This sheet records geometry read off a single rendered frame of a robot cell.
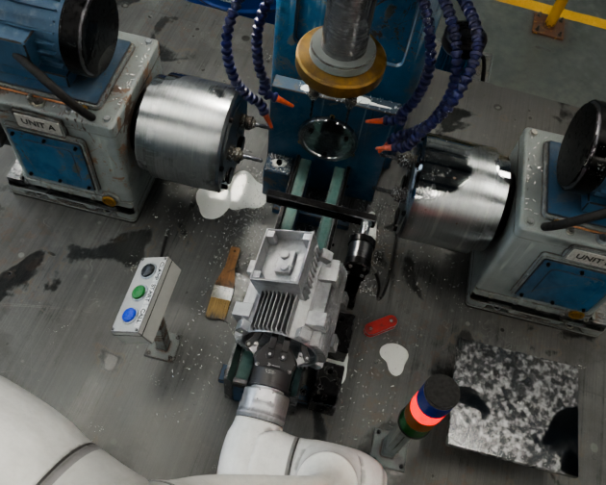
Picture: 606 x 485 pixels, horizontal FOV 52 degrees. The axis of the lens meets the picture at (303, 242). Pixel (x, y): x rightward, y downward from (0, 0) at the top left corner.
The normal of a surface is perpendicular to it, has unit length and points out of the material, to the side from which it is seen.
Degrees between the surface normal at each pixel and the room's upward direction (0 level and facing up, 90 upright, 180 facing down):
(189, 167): 77
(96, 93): 0
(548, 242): 90
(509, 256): 90
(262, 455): 6
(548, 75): 0
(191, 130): 36
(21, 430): 31
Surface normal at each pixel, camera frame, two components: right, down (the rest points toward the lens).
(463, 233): -0.20, 0.69
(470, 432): 0.09, -0.51
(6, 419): 0.34, -0.80
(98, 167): -0.22, 0.82
